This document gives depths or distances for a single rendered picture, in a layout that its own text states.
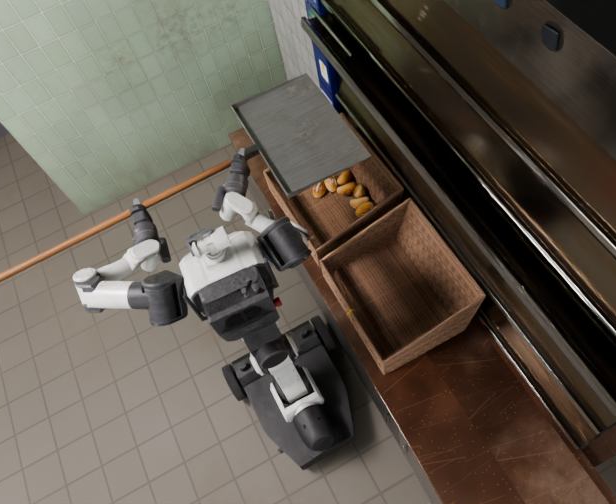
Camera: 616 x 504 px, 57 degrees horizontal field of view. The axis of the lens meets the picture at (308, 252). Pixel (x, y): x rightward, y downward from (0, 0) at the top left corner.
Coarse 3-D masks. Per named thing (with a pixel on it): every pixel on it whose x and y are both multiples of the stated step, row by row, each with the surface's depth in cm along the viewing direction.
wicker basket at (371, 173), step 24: (360, 168) 279; (384, 168) 258; (312, 192) 289; (336, 192) 286; (384, 192) 266; (288, 216) 280; (312, 216) 281; (336, 216) 279; (312, 240) 275; (336, 240) 256
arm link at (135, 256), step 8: (152, 240) 205; (136, 248) 201; (144, 248) 202; (152, 248) 203; (160, 248) 205; (128, 256) 200; (136, 256) 199; (144, 256) 200; (152, 256) 203; (128, 264) 199; (136, 264) 200
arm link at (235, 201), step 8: (232, 192) 209; (232, 200) 208; (240, 200) 209; (248, 200) 210; (232, 208) 208; (240, 208) 207; (248, 208) 209; (256, 208) 212; (248, 216) 208; (256, 216) 211; (248, 224) 212
